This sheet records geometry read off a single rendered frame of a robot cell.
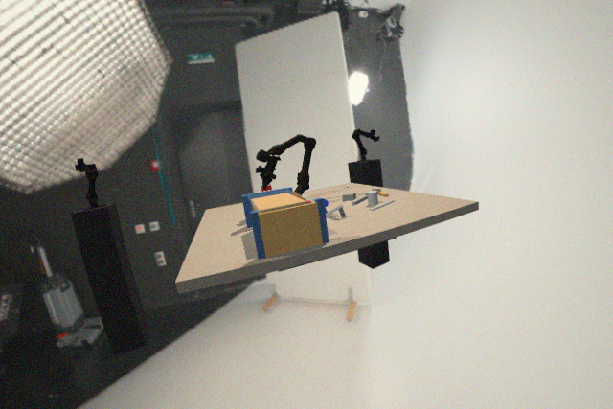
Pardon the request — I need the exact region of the clear-panelled rack with blue frame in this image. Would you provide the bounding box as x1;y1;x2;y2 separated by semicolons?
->
242;187;329;259

